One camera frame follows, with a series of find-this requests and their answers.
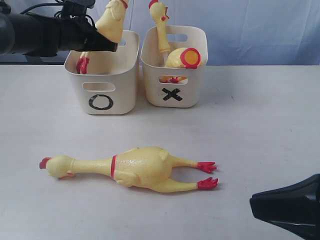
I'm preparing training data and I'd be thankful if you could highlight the severed yellow chicken head neck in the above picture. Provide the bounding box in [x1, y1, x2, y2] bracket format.
[148, 0, 171, 63]

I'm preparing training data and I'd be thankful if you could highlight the cream bin marked X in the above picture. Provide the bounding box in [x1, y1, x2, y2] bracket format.
[141, 25, 208, 108]

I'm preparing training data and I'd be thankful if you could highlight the whole yellow rubber chicken front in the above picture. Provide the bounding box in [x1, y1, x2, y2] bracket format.
[39, 146, 218, 193]

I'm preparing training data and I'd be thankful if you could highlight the cream bin marked O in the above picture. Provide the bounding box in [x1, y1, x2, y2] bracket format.
[64, 30, 140, 115]

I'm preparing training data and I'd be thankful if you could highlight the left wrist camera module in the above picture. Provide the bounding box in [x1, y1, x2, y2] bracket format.
[61, 0, 96, 16]

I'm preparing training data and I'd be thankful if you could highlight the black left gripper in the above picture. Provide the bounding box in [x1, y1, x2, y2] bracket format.
[56, 9, 118, 52]

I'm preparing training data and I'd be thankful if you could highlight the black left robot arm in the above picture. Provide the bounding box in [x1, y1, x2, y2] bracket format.
[0, 13, 118, 57]

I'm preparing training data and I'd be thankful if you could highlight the whole yellow rubber chicken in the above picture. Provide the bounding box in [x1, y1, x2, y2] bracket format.
[76, 0, 129, 75]
[39, 146, 218, 193]

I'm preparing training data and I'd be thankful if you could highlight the headless yellow chicken body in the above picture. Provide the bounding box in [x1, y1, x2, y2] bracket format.
[159, 47, 203, 84]

